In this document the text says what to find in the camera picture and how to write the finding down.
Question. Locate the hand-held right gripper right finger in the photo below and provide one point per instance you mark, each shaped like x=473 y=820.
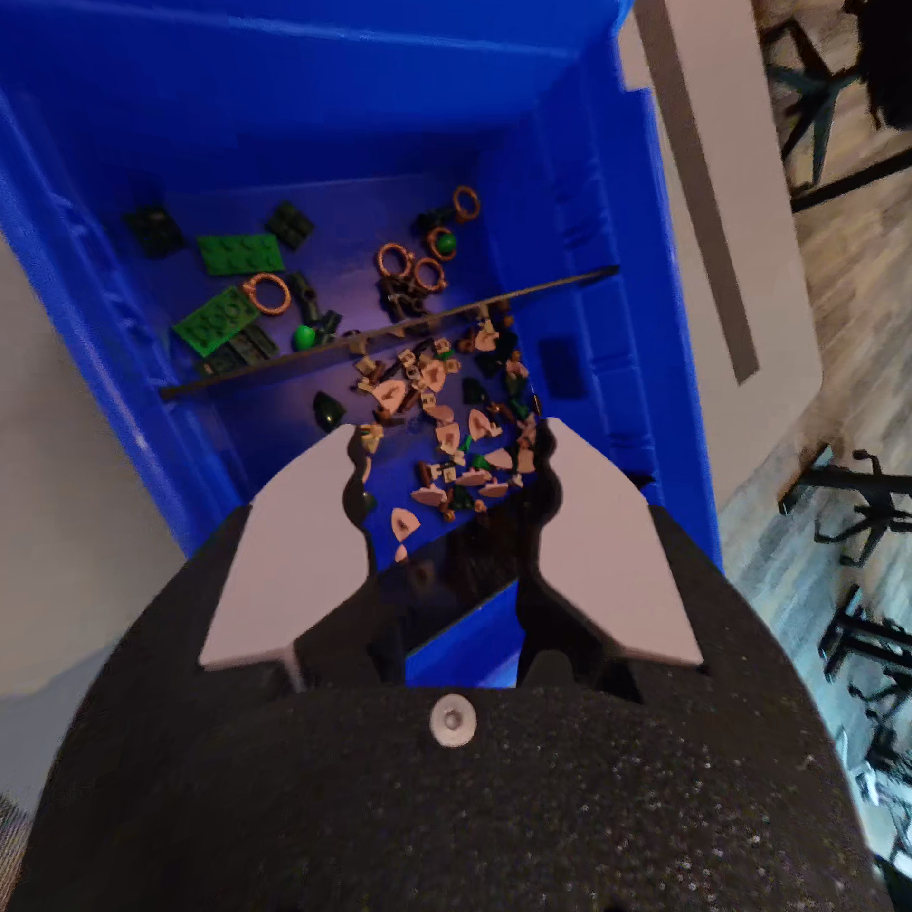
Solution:
x=613 y=548

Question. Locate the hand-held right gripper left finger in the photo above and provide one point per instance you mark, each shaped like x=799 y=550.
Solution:
x=285 y=556

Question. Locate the pile of small tan pieces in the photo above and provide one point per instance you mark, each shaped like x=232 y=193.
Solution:
x=442 y=434

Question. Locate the blue plastic storage bin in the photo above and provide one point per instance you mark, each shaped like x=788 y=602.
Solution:
x=320 y=107

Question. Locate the dark green leaf piece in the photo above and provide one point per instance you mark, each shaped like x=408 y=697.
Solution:
x=328 y=411

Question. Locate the short black bin divider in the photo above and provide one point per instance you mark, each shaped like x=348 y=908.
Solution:
x=456 y=577

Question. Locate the dark grey studded plate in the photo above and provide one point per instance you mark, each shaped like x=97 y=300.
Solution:
x=242 y=349

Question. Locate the bright green round piece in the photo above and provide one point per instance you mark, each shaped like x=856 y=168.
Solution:
x=305 y=337

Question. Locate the bright green studded plate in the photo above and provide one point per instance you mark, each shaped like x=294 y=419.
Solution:
x=214 y=320
x=241 y=254

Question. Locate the long black bin divider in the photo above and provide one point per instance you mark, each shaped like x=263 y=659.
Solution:
x=399 y=328

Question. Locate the dark green studded plate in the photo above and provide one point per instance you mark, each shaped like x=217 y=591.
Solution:
x=155 y=231
x=291 y=224

